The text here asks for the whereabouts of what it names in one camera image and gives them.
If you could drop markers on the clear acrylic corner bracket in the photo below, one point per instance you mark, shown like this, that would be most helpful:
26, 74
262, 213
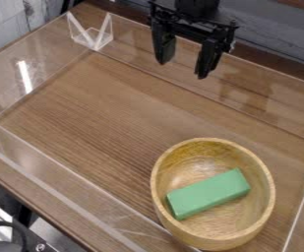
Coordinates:
93, 38

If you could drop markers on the clear acrylic tray wall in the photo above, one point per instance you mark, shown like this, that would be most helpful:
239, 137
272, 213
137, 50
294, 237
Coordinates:
88, 213

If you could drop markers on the green rectangular block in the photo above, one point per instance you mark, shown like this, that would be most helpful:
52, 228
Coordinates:
208, 193

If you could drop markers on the light wooden bowl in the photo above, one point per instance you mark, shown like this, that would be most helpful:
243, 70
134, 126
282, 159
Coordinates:
228, 225

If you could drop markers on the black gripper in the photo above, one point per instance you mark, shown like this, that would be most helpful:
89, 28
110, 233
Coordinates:
195, 19

